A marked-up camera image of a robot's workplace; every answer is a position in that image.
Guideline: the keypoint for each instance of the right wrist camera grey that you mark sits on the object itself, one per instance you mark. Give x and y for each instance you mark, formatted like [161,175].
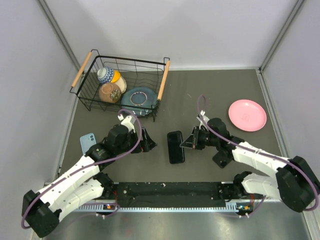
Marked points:
[202,118]

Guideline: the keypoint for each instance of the grey slotted cable duct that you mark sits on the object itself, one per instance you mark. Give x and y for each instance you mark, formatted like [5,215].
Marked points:
[230,207]

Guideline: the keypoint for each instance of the pink plate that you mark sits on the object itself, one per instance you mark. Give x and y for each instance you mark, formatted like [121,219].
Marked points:
[247,115]

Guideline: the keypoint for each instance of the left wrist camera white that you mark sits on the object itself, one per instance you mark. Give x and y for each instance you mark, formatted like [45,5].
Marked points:
[128,122]

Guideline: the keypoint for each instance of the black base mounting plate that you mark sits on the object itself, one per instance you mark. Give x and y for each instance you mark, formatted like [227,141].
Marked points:
[173,194]

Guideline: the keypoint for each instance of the blue white patterned bowl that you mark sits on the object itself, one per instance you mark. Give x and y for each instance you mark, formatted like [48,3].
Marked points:
[105,75]

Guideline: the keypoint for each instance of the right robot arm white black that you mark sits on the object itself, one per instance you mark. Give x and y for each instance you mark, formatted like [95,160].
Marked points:
[290,180]

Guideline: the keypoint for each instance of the beige bowl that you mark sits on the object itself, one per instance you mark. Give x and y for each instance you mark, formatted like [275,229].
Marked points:
[122,84]

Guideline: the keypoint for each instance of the black wire dish basket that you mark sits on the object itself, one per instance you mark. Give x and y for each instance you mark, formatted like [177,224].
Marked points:
[136,72]

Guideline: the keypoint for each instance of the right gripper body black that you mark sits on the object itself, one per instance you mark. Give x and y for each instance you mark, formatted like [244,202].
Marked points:
[201,137]

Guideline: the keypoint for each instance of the black smartphone face down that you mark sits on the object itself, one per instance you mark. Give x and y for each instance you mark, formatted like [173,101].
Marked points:
[222,158]

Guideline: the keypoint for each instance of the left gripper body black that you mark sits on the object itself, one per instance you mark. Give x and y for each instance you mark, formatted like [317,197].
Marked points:
[144,145]

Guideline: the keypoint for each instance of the yellow bowl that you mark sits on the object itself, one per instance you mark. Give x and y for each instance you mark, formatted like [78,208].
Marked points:
[116,76]

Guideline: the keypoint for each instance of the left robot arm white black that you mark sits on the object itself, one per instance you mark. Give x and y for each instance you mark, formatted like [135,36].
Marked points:
[43,210]

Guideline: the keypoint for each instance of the dark teal plate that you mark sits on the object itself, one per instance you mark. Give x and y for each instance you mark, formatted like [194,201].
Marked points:
[141,100]

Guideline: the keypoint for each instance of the blue smartphone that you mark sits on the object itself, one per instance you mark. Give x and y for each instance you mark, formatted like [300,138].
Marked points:
[176,147]

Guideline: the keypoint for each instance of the brown ceramic bowl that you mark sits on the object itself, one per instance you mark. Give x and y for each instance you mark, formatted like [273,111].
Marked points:
[110,93]

